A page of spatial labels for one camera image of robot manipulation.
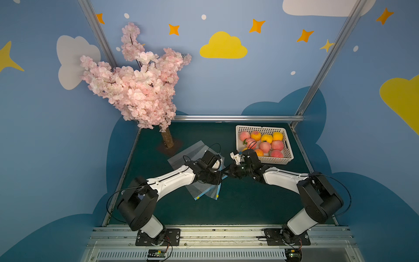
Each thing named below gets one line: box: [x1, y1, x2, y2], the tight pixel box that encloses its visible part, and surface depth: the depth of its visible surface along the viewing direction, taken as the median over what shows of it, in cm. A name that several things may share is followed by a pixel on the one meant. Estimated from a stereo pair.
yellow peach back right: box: [272, 132, 284, 141], surface depth 110 cm
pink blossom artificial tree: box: [79, 21, 192, 149], surface depth 64 cm
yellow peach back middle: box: [261, 134, 274, 144], surface depth 110 cm
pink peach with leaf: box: [259, 141, 272, 154], surface depth 105 cm
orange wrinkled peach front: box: [254, 148, 265, 157], surface depth 102 cm
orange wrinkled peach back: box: [250, 130, 262, 142], surface depth 110 cm
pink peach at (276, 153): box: [270, 149, 285, 158], surface depth 100 cm
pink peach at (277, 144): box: [271, 140, 284, 151], surface depth 106 cm
